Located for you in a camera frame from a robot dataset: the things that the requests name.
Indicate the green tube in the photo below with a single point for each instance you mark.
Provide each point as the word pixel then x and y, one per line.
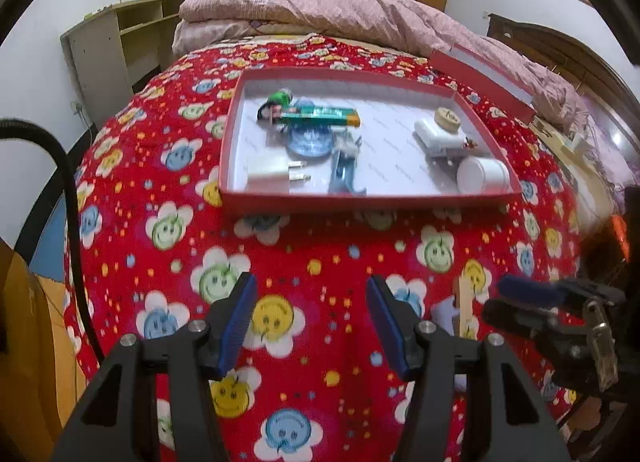
pixel 315 115

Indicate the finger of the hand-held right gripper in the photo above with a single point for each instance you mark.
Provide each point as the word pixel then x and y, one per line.
pixel 515 319
pixel 525 288

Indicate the red box lid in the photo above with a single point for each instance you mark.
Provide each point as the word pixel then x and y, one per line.
pixel 480 77

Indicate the white charger plug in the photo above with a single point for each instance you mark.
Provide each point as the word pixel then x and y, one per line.
pixel 270 173

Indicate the red smiley flower blanket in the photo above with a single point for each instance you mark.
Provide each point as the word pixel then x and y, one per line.
pixel 325 252

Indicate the silver metal spring clip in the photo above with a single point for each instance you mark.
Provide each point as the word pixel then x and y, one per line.
pixel 602 342

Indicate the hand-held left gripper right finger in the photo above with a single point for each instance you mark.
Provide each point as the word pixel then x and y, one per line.
pixel 387 329

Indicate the blue and white clip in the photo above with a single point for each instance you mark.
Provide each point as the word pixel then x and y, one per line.
pixel 344 170

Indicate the dark wooden headboard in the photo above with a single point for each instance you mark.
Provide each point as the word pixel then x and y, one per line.
pixel 575 62

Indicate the green and purple toy figure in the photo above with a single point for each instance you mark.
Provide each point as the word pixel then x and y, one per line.
pixel 275 102

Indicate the shallow red cardboard box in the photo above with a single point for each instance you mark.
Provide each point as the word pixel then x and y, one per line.
pixel 390 167

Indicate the yellow printed bedsheet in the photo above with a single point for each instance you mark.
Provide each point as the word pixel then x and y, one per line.
pixel 590 182

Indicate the round wooden disc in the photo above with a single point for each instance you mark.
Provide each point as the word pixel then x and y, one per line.
pixel 446 120

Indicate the pink quilt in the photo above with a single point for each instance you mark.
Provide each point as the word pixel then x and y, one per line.
pixel 325 7

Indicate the white wall socket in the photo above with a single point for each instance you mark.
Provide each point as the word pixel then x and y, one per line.
pixel 76 107

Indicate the blue clear plastic disc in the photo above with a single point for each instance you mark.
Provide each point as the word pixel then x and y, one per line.
pixel 310 142

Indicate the white plastic jar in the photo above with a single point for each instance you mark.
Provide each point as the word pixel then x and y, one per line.
pixel 482 176

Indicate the wooden clothespin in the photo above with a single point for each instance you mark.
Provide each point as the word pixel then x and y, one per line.
pixel 465 307

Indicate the beige open shelf unit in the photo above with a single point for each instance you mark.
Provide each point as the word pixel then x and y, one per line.
pixel 100 52

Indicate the white rounded plastic case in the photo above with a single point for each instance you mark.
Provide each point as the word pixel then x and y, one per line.
pixel 440 142

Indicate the wooden desk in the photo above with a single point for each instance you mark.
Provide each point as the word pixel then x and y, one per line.
pixel 25 342

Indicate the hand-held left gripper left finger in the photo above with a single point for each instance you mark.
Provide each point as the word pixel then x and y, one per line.
pixel 237 329

